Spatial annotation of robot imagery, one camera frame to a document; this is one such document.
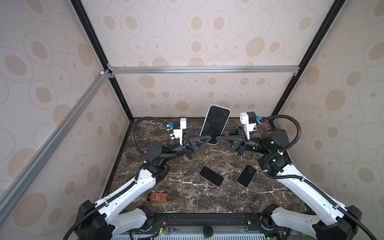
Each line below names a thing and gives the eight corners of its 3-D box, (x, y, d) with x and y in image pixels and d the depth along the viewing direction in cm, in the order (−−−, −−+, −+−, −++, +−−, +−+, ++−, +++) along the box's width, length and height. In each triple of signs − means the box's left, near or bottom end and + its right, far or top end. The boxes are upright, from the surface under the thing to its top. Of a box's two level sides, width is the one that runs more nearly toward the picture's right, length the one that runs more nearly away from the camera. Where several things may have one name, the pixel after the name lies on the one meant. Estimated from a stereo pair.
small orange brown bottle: (148, 202, 82) (146, 200, 78) (150, 195, 84) (148, 192, 81) (166, 202, 82) (165, 200, 78) (167, 195, 84) (166, 192, 81)
